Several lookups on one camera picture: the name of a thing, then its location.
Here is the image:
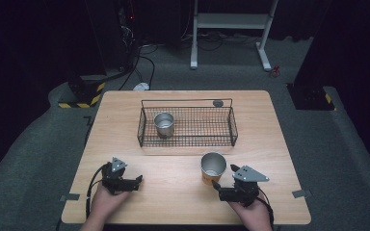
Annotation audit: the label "small red object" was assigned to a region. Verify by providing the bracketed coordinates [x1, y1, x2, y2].
[269, 64, 282, 79]

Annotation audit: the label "dark equipment tower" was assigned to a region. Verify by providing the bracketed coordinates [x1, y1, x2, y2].
[114, 0, 143, 72]

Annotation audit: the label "white metal stand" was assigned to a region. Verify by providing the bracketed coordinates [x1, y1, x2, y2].
[189, 0, 279, 72]

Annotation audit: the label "black wire basket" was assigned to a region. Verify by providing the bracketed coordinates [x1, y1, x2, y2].
[137, 97, 240, 148]

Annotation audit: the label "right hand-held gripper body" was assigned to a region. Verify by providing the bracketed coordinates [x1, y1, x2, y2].
[219, 165, 270, 208]

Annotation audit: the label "cable bundle under stand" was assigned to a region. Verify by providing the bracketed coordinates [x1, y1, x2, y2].
[179, 29, 262, 52]

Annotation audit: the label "person's left hand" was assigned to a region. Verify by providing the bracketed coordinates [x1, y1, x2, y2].
[90, 183, 132, 223]

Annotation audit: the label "silver metal cup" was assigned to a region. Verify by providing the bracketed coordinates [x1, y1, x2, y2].
[153, 111, 175, 140]

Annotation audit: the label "grey tape strip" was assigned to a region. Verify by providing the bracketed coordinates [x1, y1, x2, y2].
[59, 192, 81, 203]
[291, 189, 313, 199]

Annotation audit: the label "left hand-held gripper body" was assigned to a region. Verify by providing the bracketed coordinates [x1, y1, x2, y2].
[101, 156, 134, 196]

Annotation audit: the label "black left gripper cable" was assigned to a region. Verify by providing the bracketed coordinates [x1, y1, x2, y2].
[85, 163, 110, 220]

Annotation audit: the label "gold metal cup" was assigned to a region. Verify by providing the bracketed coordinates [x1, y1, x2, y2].
[199, 151, 228, 187]

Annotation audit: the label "black base with yellow mark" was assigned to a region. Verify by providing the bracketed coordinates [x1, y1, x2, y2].
[285, 83, 337, 112]

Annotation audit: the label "black yellow striped base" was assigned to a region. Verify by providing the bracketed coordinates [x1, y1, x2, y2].
[57, 74, 107, 110]

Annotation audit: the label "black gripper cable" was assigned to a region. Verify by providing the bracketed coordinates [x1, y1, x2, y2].
[255, 188, 276, 229]
[85, 163, 110, 220]

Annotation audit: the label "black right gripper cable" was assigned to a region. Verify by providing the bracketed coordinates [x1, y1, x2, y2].
[255, 188, 276, 229]

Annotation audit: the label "person's right hand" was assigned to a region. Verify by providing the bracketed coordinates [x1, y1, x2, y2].
[226, 193, 274, 231]

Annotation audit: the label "black floor cables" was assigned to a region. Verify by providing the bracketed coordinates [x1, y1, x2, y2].
[118, 43, 159, 91]

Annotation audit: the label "white power adapter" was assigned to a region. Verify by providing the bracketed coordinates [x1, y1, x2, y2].
[132, 82, 151, 92]

